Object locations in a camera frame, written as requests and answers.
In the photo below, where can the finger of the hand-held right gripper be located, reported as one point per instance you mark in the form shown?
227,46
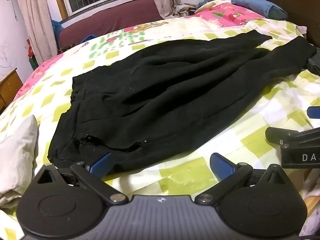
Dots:
282,135
314,112

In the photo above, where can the dark grey folded cloth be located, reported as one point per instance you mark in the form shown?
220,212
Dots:
314,63

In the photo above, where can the blue pillow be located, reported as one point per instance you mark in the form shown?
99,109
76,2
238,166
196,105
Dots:
250,2

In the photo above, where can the cartoon print pink quilt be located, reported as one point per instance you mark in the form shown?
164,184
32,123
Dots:
225,12

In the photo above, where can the wooden cabinet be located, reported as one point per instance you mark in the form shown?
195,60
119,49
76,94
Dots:
10,87

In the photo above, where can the maroon sofa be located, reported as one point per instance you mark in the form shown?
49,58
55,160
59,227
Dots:
112,17

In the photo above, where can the cherry print pink cloth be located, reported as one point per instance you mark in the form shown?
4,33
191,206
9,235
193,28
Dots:
312,192

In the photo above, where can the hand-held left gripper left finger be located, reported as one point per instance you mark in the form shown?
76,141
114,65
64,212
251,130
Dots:
101,166

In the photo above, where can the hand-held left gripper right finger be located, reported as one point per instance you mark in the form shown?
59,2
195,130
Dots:
221,166

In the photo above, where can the blue bag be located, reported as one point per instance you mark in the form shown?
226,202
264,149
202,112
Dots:
56,28

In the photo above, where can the black pants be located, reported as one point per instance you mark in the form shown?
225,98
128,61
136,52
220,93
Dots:
162,92

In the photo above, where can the red hanging ornament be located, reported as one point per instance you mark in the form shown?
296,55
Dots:
30,48

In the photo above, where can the white cloth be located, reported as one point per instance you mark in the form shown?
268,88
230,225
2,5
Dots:
17,160

